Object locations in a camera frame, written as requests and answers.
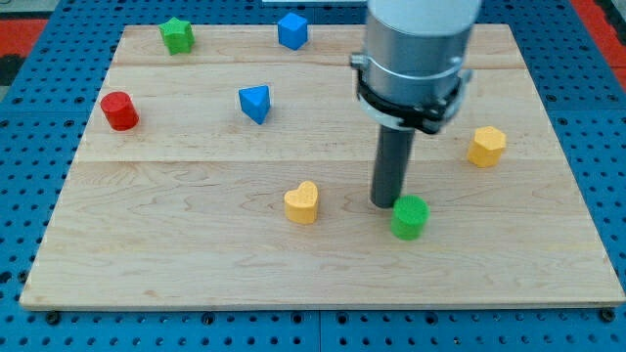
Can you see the yellow heart block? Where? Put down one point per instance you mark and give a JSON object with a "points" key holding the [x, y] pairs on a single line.
{"points": [[302, 203]]}

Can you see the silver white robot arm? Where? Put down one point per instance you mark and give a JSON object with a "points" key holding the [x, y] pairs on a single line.
{"points": [[410, 72]]}

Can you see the light wooden board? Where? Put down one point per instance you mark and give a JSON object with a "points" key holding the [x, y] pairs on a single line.
{"points": [[186, 211]]}

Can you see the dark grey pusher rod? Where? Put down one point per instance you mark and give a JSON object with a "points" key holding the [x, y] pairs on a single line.
{"points": [[392, 156]]}

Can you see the blue triangle block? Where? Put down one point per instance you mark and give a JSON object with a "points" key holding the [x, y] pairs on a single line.
{"points": [[255, 102]]}

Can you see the green cylinder block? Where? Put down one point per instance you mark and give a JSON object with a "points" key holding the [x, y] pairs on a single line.
{"points": [[409, 216]]}

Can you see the blue cube block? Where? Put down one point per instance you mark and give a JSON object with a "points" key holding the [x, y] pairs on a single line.
{"points": [[293, 31]]}

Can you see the yellow hexagon block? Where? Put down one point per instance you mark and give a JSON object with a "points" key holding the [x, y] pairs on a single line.
{"points": [[486, 146]]}

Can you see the green star block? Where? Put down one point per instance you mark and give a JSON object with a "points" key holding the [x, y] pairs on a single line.
{"points": [[177, 36]]}

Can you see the red cylinder block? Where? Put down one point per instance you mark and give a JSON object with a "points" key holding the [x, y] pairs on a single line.
{"points": [[119, 111]]}

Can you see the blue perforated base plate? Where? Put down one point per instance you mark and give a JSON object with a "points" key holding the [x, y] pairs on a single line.
{"points": [[45, 111]]}

